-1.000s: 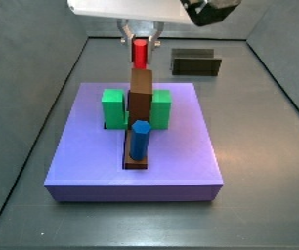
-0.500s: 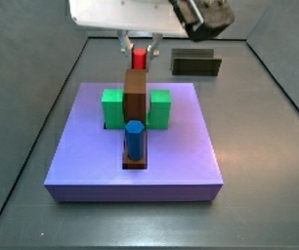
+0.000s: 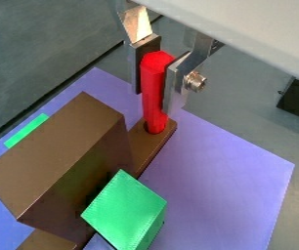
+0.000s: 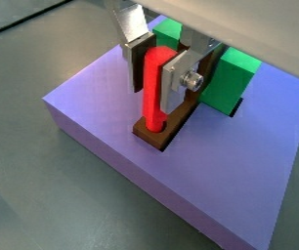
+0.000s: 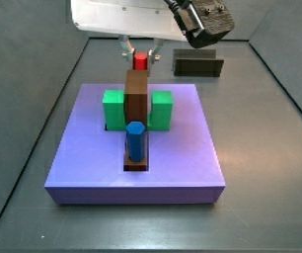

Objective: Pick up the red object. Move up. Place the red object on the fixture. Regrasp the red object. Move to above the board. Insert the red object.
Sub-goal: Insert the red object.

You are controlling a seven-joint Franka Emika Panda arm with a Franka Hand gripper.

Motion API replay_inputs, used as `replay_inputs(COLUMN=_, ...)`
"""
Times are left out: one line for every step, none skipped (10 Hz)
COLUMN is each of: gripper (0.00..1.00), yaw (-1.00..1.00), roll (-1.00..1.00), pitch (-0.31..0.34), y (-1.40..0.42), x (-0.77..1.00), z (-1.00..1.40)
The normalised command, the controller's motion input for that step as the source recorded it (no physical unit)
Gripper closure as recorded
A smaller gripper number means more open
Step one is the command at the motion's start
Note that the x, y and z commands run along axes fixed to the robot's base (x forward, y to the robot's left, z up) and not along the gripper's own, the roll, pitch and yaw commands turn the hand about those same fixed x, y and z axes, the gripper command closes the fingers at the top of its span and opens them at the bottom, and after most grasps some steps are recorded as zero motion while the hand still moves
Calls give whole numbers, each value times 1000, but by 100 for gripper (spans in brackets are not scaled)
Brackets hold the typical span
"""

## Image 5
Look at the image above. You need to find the blue hexagonal peg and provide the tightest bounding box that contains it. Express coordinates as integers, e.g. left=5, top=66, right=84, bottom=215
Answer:
left=127, top=122, right=145, bottom=162

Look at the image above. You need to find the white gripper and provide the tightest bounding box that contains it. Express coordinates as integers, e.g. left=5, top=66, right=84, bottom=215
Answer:
left=71, top=0, right=185, bottom=63

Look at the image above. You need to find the green U-shaped block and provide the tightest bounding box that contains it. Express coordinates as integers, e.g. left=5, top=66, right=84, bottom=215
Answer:
left=103, top=90, right=173, bottom=131

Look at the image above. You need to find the red hexagonal peg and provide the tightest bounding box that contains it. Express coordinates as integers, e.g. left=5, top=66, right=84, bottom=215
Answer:
left=133, top=52, right=148, bottom=70

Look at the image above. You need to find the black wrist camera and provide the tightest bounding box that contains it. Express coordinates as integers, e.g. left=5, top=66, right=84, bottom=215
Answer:
left=163, top=0, right=235, bottom=48

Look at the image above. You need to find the black U-shaped holder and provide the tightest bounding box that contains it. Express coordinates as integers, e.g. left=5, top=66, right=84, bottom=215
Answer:
left=172, top=49, right=224, bottom=77

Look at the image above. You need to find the brown L-shaped block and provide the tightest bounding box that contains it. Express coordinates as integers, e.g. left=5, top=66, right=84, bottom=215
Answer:
left=124, top=70, right=148, bottom=171

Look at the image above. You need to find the purple board base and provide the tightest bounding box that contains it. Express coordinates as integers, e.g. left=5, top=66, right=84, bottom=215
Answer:
left=45, top=84, right=225, bottom=205

